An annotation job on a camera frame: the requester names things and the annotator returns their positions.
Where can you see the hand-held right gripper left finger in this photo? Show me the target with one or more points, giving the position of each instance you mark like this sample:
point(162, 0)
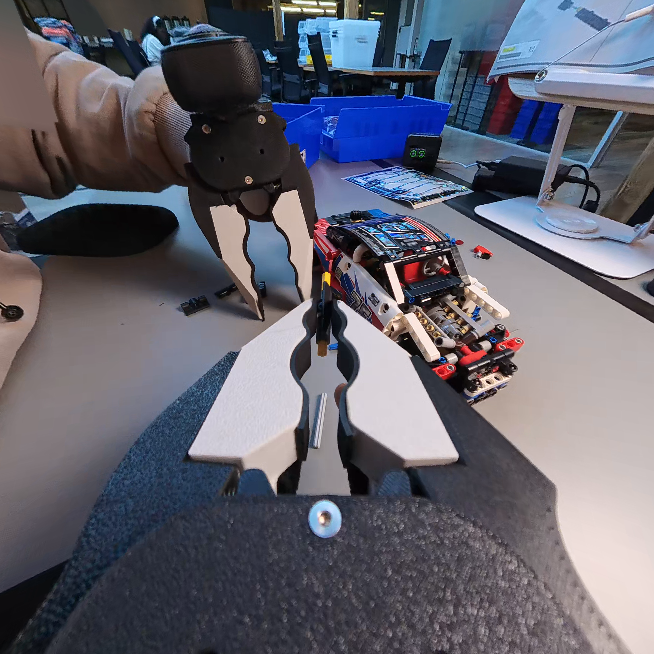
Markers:
point(250, 408)

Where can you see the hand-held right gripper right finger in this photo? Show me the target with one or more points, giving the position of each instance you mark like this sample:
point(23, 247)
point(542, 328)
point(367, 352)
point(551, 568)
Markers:
point(403, 408)

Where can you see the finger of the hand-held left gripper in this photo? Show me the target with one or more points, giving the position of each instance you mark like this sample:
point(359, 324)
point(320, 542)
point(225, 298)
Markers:
point(232, 240)
point(299, 235)

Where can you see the yellow lego axle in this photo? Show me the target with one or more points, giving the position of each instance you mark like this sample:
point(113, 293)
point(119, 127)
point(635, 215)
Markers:
point(326, 278)

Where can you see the labelled blue plastic bin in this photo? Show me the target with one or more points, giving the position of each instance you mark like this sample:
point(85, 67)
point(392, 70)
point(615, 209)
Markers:
point(301, 133)

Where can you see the thin black lego connector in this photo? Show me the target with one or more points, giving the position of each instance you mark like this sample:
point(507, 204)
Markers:
point(324, 317)

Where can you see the lego race car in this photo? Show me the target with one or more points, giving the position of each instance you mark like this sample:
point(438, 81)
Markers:
point(408, 276)

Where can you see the person's left forearm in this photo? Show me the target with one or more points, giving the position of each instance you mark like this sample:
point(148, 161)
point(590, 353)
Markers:
point(112, 133)

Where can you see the grey lego axle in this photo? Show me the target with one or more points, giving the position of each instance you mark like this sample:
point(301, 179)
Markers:
point(318, 421)

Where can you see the black angled lego piece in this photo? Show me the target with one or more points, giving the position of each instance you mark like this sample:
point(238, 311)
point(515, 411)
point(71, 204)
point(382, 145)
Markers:
point(194, 305)

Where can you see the small coloured lego pieces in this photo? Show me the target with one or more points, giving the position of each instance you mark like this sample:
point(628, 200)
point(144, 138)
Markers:
point(483, 251)

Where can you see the lego instruction booklet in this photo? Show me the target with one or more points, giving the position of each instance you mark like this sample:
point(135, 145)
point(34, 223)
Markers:
point(562, 41)

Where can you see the group of black office chairs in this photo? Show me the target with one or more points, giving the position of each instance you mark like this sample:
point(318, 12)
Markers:
point(291, 66)

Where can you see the crinkled shiny plastic bag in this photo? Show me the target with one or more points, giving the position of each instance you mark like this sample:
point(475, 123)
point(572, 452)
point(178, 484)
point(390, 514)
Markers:
point(332, 125)

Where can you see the holographic sticker sheet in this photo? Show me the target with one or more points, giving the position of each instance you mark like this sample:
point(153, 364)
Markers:
point(403, 186)

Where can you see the black wrist rest pad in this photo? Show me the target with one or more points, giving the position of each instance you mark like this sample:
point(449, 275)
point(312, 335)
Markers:
point(97, 230)

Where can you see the black device with green lights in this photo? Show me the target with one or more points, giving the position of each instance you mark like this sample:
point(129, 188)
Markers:
point(421, 150)

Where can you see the white storage box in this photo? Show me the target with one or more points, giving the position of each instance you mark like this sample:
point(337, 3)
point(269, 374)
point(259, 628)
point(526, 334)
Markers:
point(355, 43)

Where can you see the long wooden table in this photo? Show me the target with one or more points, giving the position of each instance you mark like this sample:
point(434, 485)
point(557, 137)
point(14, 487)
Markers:
point(378, 71)

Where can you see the black power adapter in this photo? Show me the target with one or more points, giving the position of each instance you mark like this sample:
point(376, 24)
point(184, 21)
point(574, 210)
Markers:
point(516, 171)

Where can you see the white document stand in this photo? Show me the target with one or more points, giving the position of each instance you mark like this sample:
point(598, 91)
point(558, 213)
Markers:
point(562, 245)

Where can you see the small parts drawer cabinet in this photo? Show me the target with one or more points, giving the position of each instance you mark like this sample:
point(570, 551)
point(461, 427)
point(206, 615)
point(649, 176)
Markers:
point(490, 107)

